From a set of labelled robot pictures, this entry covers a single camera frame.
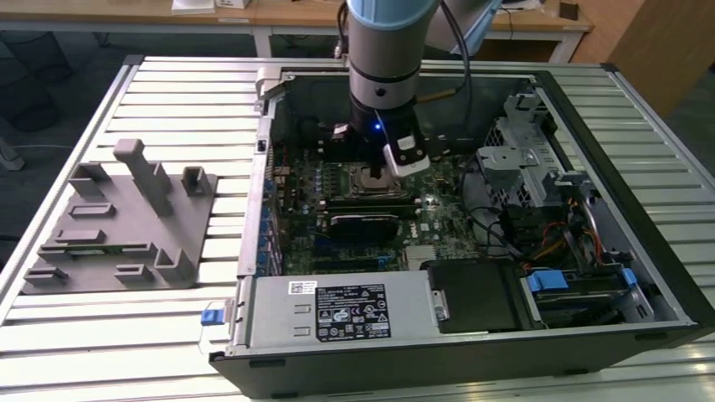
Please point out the black waste bin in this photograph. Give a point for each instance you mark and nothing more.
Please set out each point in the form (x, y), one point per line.
(34, 75)

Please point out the silver drive cage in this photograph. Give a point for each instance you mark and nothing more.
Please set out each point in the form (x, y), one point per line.
(503, 157)

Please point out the black graphics card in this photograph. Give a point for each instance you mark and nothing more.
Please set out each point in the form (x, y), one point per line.
(363, 230)

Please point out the green RAM stick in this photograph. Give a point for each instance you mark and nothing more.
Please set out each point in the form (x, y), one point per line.
(371, 208)

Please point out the blue case latch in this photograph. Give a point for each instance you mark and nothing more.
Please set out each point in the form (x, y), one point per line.
(211, 317)

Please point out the black PC case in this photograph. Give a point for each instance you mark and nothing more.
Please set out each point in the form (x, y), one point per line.
(391, 372)

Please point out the silver CPU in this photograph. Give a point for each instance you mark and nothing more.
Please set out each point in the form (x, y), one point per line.
(375, 185)

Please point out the white cardboard box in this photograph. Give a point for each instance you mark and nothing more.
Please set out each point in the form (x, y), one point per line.
(231, 3)
(193, 6)

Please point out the green motherboard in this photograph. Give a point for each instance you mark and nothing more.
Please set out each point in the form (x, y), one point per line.
(447, 197)

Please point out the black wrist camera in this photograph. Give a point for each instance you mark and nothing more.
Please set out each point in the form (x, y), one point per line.
(342, 133)

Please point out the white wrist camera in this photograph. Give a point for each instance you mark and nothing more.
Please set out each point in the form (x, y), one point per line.
(410, 165)

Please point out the black plastic shroud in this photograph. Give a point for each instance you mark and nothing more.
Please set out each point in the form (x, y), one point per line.
(475, 293)

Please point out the small black box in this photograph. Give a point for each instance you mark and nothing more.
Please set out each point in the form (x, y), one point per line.
(569, 10)

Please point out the blue disk carrier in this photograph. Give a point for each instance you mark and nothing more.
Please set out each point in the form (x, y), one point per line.
(546, 285)

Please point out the light wooden desk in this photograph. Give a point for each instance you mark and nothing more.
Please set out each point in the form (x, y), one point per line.
(139, 19)

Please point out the wooden cabinet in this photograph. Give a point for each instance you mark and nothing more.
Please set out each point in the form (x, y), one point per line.
(660, 50)

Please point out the grey furniture leg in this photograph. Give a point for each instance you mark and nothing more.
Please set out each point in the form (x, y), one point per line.
(11, 155)

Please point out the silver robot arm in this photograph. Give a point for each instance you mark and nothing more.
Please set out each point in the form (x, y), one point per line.
(386, 75)

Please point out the silver heat sink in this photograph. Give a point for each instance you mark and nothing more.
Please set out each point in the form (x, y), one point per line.
(422, 257)

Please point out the grey parts rack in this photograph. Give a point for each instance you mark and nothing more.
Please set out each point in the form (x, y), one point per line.
(129, 234)

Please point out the CPU socket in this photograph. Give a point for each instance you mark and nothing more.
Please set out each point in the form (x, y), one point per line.
(377, 196)

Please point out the silver power supply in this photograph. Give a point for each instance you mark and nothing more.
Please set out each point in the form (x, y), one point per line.
(274, 318)

